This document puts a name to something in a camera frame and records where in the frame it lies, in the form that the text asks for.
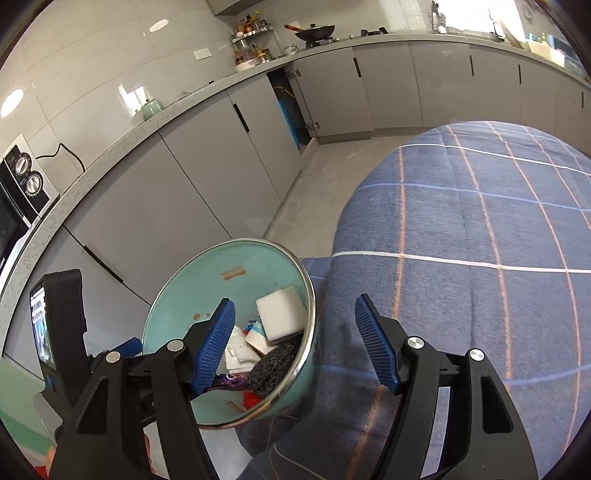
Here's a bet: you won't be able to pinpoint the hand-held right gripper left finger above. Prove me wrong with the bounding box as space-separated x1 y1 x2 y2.
48 298 236 480

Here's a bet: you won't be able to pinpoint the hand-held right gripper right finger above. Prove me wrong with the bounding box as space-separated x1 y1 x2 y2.
355 293 539 480

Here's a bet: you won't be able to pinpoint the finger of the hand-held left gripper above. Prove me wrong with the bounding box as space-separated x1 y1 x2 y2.
90 338 153 370

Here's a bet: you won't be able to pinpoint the white tissue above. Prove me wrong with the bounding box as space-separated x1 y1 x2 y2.
224 325 259 372

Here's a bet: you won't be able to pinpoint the purple plastic wrapper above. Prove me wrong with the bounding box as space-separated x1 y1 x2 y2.
210 373 250 393

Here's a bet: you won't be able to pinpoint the white paper sheet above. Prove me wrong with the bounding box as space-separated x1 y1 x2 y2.
244 329 274 356

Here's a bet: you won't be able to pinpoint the black foam net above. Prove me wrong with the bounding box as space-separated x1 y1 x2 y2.
247 335 303 398

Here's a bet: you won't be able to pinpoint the white foam block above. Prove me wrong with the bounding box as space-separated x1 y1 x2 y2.
255 286 308 343

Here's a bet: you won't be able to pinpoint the teal enamel bin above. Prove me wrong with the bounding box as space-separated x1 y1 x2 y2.
141 237 319 430

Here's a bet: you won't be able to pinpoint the green white cloth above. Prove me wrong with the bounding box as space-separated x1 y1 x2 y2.
0 360 61 480

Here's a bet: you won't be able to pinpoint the black silver microwave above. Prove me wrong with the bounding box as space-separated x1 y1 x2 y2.
0 134 61 278

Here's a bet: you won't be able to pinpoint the round table with blue cloth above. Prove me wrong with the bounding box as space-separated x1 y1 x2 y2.
240 120 591 480

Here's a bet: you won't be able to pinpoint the green ceramic teapot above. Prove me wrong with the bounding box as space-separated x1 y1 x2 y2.
137 98 165 121

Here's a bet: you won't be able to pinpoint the blue canister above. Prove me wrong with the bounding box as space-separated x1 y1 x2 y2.
276 99 303 148

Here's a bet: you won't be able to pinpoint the grey base cabinets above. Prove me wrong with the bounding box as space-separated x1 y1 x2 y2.
0 32 591 379

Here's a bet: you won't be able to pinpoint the metal spice rack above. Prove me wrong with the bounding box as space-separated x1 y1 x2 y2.
229 14 278 70

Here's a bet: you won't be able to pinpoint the gas stove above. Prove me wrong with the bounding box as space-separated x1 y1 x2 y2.
305 28 389 49

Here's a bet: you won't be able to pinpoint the black wok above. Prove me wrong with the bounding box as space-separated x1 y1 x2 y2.
284 22 337 43

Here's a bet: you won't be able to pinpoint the utensil rack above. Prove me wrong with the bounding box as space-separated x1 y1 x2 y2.
431 2 451 33

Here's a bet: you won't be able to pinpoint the leaning metal tray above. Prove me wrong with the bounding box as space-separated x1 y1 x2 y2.
501 21 522 49

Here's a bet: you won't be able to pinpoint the grey upper cabinets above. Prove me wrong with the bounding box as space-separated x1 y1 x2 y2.
205 0 259 14

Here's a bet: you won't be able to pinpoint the white plastic basin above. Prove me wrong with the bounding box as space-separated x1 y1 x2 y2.
529 39 566 59

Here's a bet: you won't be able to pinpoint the black power cable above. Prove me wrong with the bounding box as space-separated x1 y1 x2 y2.
36 143 86 172

